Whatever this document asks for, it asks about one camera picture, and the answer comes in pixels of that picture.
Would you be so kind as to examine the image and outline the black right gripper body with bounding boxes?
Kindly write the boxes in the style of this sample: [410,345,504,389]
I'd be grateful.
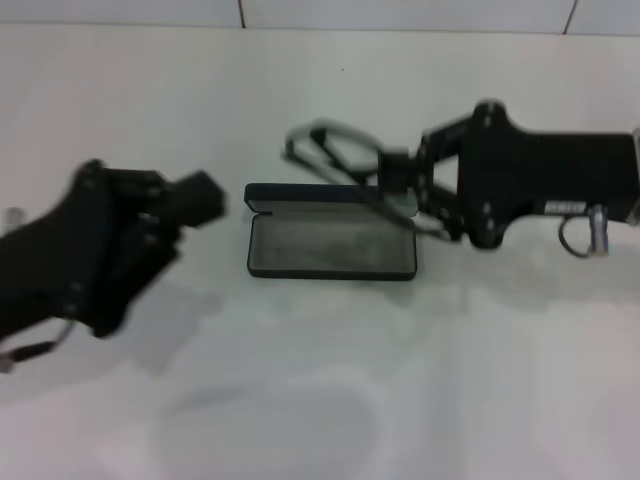
[459,99,640,250]

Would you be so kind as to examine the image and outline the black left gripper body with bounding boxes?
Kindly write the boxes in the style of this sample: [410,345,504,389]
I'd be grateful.
[0,159,151,341]

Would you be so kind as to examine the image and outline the black glasses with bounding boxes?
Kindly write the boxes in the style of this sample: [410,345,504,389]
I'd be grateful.
[283,118,446,241]

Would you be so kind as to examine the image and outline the black glasses case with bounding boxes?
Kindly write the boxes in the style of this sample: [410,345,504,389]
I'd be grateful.
[243,182,419,281]

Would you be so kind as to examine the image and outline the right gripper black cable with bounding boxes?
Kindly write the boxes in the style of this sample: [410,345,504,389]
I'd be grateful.
[558,203,612,260]

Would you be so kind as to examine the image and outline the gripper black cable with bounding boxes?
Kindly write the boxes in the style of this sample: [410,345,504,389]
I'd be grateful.
[558,203,612,260]
[0,319,76,374]

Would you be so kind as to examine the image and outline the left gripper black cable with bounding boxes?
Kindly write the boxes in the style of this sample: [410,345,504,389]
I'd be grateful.
[0,319,76,374]

